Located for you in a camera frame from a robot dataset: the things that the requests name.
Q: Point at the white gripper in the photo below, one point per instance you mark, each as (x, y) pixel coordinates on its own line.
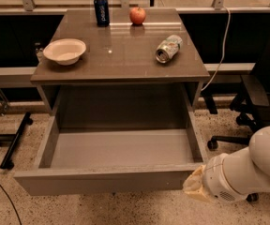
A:
(218, 182)

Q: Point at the grey top drawer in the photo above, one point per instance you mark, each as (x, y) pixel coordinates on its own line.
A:
(88, 153)

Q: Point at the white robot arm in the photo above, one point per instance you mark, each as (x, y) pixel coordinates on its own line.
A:
(230, 178)

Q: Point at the grey drawer cabinet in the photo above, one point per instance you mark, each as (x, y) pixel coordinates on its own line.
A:
(119, 72)

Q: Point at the black office chair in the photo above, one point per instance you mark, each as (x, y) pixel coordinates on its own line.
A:
(252, 102)

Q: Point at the green soda can lying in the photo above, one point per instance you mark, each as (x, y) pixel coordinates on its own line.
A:
(168, 48)

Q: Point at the red apple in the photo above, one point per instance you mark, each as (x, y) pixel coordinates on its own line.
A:
(137, 15)

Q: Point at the white bowl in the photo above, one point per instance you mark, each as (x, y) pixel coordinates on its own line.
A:
(65, 52)

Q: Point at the black table foot bar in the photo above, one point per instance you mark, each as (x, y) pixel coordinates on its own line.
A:
(7, 163)

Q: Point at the blue pepsi can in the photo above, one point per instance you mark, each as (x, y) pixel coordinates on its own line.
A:
(102, 12)

